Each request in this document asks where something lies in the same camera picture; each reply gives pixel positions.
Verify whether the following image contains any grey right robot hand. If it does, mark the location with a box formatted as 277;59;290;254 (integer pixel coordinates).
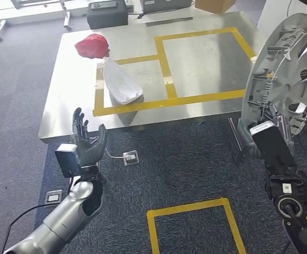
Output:
237;105;295;160

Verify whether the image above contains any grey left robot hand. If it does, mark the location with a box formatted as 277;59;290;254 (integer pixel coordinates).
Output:
71;107;108;167

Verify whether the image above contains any silver plastic wheel hubcap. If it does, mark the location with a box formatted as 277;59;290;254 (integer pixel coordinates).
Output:
240;7;307;141

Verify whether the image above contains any metal legged workbench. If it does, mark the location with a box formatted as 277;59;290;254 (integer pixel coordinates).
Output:
38;10;267;152

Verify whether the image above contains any floor socket with plug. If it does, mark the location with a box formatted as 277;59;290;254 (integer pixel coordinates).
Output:
123;150;139;167

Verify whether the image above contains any white framed floor socket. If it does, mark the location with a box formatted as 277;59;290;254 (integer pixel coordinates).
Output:
45;190;63;205

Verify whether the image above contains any white plastic bag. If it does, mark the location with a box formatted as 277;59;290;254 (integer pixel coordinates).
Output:
102;58;144;106

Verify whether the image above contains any red object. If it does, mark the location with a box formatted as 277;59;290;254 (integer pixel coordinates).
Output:
74;33;110;60

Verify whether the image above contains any white cabinet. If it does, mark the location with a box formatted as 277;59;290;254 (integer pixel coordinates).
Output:
256;0;307;39

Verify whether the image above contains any white table leg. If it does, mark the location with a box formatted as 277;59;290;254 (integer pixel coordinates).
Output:
63;10;73;31

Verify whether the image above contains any black equipment case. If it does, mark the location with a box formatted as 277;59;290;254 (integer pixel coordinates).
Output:
86;0;129;30

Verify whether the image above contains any white low ledge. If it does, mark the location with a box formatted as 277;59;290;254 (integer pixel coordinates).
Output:
0;0;90;25

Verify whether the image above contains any brown cardboard box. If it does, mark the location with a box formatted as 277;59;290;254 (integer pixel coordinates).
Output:
194;0;236;15

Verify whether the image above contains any long grey metal bar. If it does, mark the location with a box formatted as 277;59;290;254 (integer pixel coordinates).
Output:
145;16;194;27

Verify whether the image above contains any grey open laptop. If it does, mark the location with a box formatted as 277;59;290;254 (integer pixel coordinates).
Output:
140;0;192;14

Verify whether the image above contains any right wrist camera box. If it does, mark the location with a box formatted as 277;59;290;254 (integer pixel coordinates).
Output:
249;121;297;169

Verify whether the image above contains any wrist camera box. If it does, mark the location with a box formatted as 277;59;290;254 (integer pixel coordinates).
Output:
249;121;297;169
55;143;80;178

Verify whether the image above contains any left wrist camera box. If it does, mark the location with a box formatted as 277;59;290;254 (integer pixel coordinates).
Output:
55;143;80;178

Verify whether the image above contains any white floor cable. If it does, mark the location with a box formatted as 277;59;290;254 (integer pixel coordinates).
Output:
104;147;125;159

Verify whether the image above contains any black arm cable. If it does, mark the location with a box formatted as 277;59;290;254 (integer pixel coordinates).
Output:
1;203;50;254

